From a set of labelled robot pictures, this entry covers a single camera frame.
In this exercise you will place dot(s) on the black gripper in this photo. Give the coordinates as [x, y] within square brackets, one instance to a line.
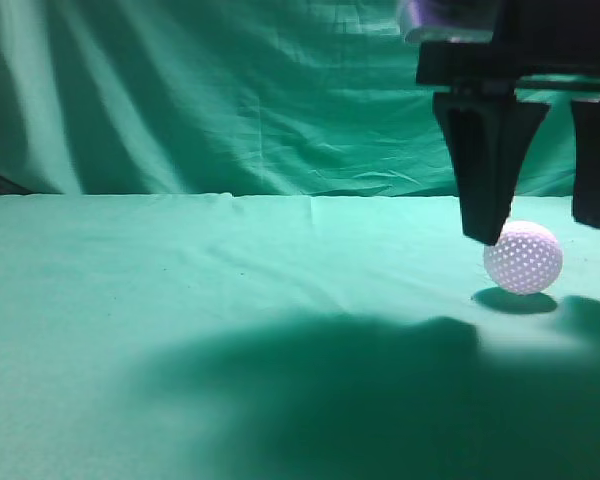
[477, 53]

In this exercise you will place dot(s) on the white dimpled golf ball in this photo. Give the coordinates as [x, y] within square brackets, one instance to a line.
[526, 259]

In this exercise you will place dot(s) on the green backdrop cloth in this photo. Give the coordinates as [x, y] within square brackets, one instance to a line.
[193, 97]

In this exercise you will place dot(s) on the green table cloth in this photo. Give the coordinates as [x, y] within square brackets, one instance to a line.
[222, 337]

